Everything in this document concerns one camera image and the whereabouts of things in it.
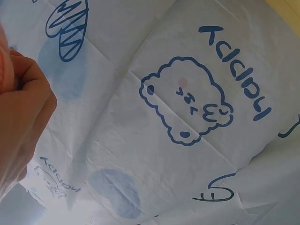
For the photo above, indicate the person's left hand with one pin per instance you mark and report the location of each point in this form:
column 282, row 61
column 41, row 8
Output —
column 25, row 112

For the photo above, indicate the person's left fingers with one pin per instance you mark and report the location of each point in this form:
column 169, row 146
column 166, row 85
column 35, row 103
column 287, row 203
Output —
column 37, row 93

